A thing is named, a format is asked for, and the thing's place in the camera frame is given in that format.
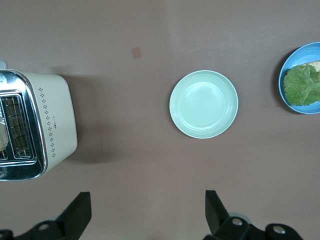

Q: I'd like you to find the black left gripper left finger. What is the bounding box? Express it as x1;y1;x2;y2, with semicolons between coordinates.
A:
0;191;92;240

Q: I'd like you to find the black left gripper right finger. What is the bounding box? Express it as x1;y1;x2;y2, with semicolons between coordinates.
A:
203;189;305;240

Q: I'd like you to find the green lettuce leaf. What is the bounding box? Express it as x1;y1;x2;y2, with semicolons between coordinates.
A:
283;64;320;107

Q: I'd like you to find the light green plate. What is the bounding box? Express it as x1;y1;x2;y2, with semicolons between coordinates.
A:
169;69;239;140

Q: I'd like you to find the blue plate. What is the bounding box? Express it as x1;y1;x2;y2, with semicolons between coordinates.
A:
278;41;320;115

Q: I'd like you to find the cream and chrome toaster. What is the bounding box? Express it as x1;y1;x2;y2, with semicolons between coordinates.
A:
0;58;79;182

